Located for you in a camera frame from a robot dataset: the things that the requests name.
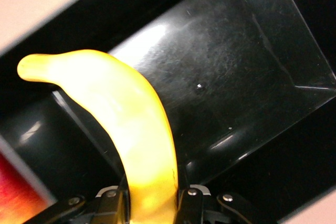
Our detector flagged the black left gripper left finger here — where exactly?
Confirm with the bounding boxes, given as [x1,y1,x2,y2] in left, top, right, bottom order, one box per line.
[28,175,131,224]

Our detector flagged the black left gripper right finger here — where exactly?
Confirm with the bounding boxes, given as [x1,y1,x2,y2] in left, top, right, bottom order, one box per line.
[178,185,263,224]

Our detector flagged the yellow banana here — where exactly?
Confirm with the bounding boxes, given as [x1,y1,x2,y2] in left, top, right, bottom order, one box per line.
[17,49,181,224]

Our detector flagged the black plastic tray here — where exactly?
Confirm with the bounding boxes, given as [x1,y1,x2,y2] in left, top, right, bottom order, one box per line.
[0,0,336,224]

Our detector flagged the red mango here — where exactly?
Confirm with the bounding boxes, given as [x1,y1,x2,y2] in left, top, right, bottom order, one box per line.
[0,153,55,221]

